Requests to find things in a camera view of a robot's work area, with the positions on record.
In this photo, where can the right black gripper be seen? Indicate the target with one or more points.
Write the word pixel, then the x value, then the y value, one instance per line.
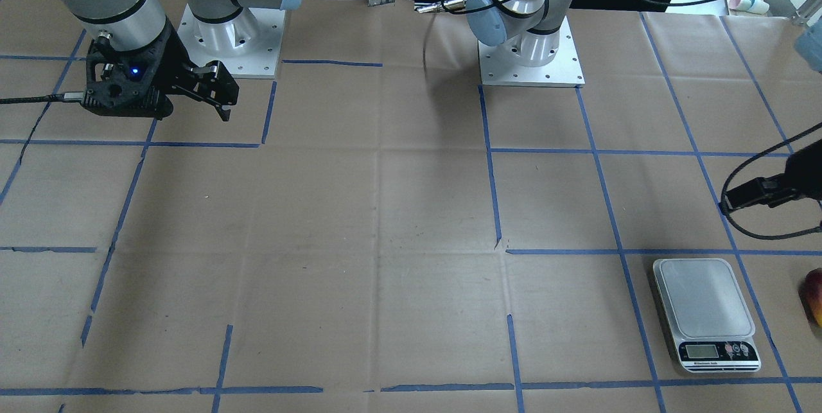
pixel 170 61

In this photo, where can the red yellow mango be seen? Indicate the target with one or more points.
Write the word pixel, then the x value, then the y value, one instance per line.
pixel 810 296

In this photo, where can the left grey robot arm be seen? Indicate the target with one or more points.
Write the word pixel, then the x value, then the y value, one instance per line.
pixel 528 29

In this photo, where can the silver digital kitchen scale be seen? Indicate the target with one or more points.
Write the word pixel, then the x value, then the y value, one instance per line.
pixel 711 328

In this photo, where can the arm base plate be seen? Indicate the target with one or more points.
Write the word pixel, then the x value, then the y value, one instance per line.
pixel 533 60
pixel 249 46

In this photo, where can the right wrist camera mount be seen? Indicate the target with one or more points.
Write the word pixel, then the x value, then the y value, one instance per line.
pixel 124 84

